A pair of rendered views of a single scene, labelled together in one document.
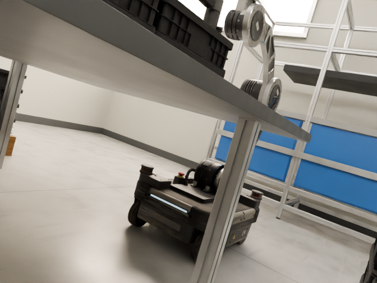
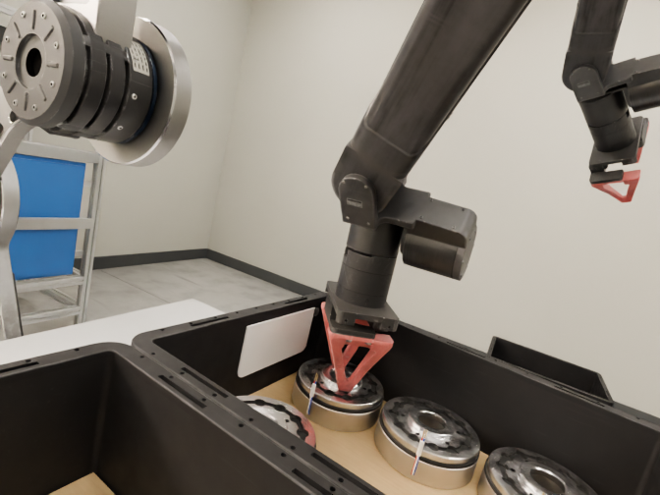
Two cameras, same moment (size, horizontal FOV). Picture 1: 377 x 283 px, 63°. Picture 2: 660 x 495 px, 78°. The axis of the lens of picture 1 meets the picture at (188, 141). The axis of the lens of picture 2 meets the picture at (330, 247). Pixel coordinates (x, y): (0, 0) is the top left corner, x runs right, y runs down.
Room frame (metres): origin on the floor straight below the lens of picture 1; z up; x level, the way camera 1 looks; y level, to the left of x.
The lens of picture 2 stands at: (1.27, 0.47, 1.08)
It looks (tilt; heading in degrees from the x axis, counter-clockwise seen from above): 10 degrees down; 263
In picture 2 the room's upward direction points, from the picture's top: 13 degrees clockwise
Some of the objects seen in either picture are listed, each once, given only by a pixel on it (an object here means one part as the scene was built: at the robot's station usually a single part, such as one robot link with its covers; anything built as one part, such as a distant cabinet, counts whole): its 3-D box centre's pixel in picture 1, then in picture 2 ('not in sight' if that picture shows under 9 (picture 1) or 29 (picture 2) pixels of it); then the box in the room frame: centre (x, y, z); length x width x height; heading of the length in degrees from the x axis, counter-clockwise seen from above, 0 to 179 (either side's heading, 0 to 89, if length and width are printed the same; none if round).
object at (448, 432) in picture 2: not in sight; (430, 422); (1.08, 0.11, 0.86); 0.05 x 0.05 x 0.01
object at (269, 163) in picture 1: (255, 141); not in sight; (2.87, -0.60, 0.60); 0.72 x 0.03 x 0.56; 58
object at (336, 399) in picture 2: not in sight; (340, 381); (1.17, 0.04, 0.86); 0.10 x 0.10 x 0.01
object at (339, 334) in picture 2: not in sight; (352, 346); (1.17, 0.06, 0.91); 0.07 x 0.07 x 0.09; 3
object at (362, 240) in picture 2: (214, 5); (381, 230); (1.17, 0.05, 1.04); 0.07 x 0.06 x 0.07; 148
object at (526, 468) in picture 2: not in sight; (547, 482); (0.99, 0.17, 0.86); 0.05 x 0.05 x 0.01
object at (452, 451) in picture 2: not in sight; (429, 426); (1.08, 0.11, 0.86); 0.10 x 0.10 x 0.01
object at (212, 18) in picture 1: (210, 21); (363, 282); (1.17, 0.05, 0.98); 0.10 x 0.07 x 0.07; 93
